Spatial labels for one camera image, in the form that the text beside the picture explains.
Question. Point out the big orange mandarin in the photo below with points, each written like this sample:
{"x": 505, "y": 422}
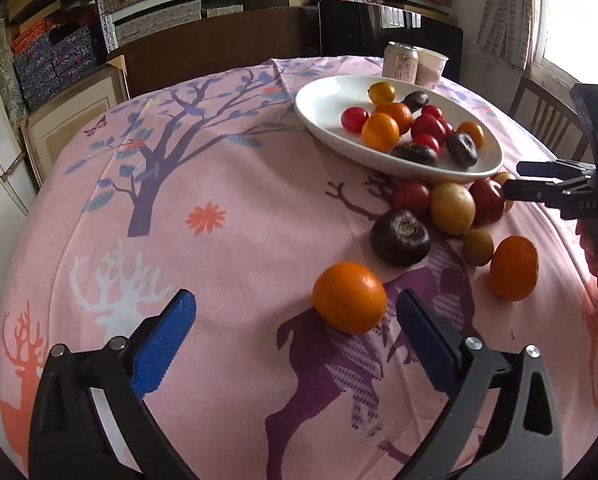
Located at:
{"x": 350, "y": 298}

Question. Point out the pink beverage can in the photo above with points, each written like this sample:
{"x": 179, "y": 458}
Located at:
{"x": 400, "y": 62}

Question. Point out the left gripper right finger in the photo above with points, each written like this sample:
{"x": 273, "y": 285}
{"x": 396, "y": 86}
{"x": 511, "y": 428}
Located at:
{"x": 522, "y": 440}

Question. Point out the pink floral tablecloth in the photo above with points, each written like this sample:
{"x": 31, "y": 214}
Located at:
{"x": 215, "y": 186}

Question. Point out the patterned window curtain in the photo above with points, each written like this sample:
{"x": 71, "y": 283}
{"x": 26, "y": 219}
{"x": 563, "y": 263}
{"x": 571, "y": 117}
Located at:
{"x": 508, "y": 29}

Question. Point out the black glossy monitor panel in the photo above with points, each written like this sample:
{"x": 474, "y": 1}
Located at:
{"x": 365, "y": 29}

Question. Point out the framed picture leaning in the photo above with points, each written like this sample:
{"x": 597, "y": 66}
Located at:
{"x": 50, "y": 128}

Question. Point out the large red tomato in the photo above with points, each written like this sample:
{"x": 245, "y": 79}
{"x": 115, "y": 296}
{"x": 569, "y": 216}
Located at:
{"x": 428, "y": 127}

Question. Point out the white round plate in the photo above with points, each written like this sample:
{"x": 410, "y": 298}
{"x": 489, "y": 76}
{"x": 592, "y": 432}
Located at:
{"x": 320, "y": 103}

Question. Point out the oval orange mandarin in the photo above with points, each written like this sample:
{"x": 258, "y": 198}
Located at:
{"x": 513, "y": 272}

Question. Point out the white paper cup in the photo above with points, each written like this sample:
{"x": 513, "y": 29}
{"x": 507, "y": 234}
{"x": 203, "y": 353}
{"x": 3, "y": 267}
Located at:
{"x": 430, "y": 67}

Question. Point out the round orange fruit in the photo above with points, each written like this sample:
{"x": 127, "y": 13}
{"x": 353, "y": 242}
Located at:
{"x": 380, "y": 132}

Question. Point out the brown wooden board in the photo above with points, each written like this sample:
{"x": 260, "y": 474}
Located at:
{"x": 213, "y": 45}

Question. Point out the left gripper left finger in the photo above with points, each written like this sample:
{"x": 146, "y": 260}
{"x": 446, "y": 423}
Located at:
{"x": 67, "y": 439}

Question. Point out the dark wooden chair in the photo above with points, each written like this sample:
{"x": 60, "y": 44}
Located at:
{"x": 549, "y": 120}

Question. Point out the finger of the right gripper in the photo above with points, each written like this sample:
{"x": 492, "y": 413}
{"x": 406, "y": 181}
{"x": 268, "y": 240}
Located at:
{"x": 552, "y": 194}
{"x": 561, "y": 169}

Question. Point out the yellow potato fruit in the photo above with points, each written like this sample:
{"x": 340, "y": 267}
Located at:
{"x": 452, "y": 208}

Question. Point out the large dark purple bulb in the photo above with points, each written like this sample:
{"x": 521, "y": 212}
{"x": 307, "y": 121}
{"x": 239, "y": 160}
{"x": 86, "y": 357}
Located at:
{"x": 400, "y": 239}

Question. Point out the small orange fruit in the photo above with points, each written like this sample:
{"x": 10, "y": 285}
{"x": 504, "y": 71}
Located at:
{"x": 381, "y": 92}

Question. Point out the small brown kiwi fruit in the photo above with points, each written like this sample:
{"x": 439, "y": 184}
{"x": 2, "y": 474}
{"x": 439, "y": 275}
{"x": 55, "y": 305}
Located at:
{"x": 478, "y": 247}

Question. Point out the small red cherry tomato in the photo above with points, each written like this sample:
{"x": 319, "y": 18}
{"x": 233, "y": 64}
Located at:
{"x": 353, "y": 119}

